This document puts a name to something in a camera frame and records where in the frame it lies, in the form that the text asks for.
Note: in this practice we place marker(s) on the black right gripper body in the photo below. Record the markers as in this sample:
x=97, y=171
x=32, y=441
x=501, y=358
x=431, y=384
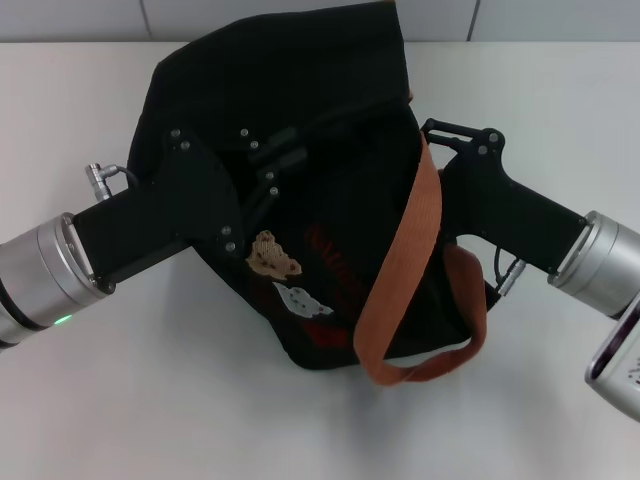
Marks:
x=510, y=210

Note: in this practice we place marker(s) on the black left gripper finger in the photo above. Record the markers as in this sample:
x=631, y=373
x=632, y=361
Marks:
x=280, y=137
x=292, y=160

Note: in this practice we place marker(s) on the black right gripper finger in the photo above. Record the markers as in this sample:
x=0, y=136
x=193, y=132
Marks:
x=450, y=130

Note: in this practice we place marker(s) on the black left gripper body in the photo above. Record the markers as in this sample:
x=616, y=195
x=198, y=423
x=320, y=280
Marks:
x=170, y=215

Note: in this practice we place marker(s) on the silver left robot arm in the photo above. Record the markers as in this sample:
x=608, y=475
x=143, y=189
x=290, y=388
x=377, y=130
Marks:
x=40, y=285

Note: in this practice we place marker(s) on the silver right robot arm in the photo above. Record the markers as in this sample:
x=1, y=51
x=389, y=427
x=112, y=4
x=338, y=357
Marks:
x=600, y=265

